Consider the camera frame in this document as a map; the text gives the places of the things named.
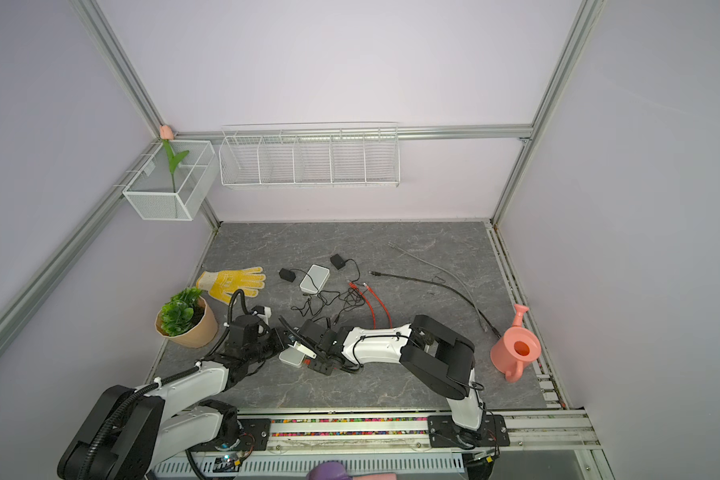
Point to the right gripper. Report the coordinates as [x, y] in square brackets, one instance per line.
[322, 367]

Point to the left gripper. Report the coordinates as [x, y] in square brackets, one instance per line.
[279, 337]

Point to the black power adapter with cable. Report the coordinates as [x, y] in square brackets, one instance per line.
[313, 305]

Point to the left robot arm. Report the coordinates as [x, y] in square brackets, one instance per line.
[130, 430]

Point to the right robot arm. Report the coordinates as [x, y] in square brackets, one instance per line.
[442, 359]

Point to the yellow work glove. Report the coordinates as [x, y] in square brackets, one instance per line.
[222, 285]

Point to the potted green plant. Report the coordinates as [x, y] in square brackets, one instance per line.
[187, 320]

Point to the purple object at bottom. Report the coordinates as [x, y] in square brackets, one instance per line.
[332, 470]

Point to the white mesh corner basket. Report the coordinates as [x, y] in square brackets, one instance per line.
[150, 190]

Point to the pink watering can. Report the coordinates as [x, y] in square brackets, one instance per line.
[517, 348]

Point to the artificial pink tulip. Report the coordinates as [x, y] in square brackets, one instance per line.
[174, 158]

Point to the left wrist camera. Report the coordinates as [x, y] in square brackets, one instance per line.
[263, 313]

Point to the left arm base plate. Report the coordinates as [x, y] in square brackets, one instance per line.
[245, 435]

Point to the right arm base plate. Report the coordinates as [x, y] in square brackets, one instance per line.
[444, 433]

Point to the white wire wall basket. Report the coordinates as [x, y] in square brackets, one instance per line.
[310, 154]

